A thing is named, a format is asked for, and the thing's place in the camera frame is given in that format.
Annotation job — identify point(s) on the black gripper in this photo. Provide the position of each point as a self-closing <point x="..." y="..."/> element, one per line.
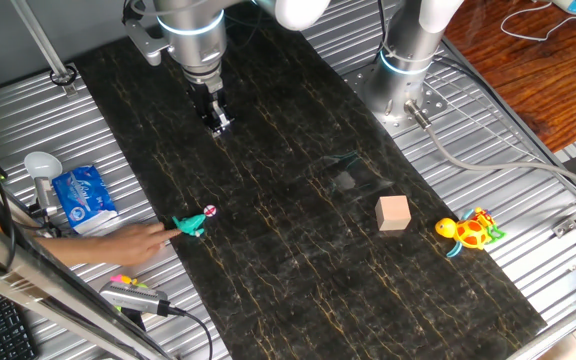
<point x="208" y="102"/>

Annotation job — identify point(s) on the green dolphin toy with ball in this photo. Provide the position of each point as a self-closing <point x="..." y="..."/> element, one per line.
<point x="190" y="223"/>

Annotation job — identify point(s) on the person's bare forearm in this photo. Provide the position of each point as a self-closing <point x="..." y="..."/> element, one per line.
<point x="68" y="251"/>

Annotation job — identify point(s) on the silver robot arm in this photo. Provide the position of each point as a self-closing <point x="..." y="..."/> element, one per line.
<point x="193" y="40"/>

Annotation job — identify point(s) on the person's bare hand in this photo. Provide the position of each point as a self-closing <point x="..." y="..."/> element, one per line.
<point x="133" y="245"/>

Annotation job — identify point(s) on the blue tissue pack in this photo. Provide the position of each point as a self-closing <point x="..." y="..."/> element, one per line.
<point x="85" y="197"/>

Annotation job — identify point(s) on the black marble pattern mat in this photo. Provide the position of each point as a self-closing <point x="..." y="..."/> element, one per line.
<point x="293" y="260"/>

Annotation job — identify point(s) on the white plastic ladle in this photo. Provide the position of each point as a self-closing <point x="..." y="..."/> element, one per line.
<point x="43" y="165"/>

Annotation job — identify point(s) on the metal stand pole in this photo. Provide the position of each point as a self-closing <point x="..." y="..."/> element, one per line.
<point x="43" y="45"/>

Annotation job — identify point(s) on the wooden cube block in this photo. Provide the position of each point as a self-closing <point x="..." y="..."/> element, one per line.
<point x="393" y="212"/>

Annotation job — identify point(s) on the yellow orange turtle toy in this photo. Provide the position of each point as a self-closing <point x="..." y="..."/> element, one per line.
<point x="470" y="232"/>

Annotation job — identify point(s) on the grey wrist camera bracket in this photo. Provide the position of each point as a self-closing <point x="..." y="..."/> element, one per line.
<point x="145" y="42"/>

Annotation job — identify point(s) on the grey camera on mount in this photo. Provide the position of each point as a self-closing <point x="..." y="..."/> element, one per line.
<point x="133" y="297"/>

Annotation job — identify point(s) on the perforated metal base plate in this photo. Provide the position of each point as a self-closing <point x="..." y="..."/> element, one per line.
<point x="433" y="107"/>

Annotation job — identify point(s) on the aluminium frame beam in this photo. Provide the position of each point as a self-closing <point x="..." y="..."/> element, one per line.
<point x="43" y="295"/>

